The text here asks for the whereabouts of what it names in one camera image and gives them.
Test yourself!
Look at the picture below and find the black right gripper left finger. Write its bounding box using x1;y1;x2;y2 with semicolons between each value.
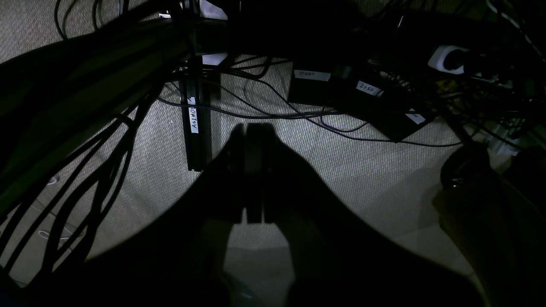
85;124;244;307

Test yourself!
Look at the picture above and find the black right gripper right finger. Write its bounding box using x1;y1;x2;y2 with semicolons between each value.
247;124;485;307

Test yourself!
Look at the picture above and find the black caster wheel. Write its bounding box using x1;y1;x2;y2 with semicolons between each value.
439;142;491;190

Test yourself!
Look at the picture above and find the black cable bundle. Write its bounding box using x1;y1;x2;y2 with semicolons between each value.
0;72;167;282

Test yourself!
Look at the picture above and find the black power supply box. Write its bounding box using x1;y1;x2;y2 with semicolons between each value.
288;62;436;141

